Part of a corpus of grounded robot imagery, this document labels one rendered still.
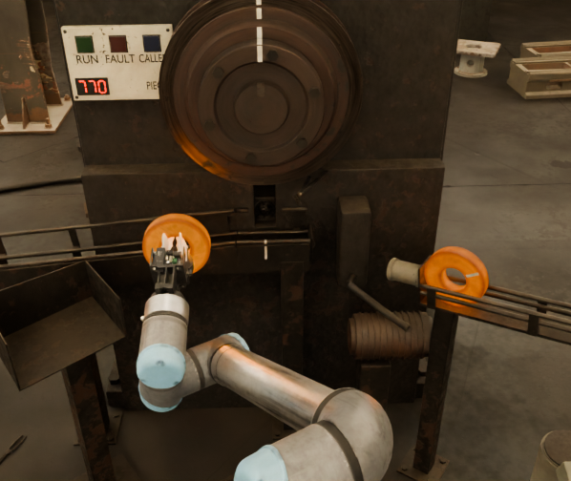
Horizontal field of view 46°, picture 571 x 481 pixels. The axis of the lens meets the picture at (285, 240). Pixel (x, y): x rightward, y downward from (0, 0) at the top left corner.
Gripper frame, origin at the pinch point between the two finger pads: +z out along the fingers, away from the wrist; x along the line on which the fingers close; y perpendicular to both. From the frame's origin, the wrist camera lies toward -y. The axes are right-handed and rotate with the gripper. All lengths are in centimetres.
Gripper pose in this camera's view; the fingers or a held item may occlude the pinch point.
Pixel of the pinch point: (176, 239)
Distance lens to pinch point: 155.6
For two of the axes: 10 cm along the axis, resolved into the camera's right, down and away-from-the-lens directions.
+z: -0.3, -7.5, 6.6
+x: -10.0, 0.4, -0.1
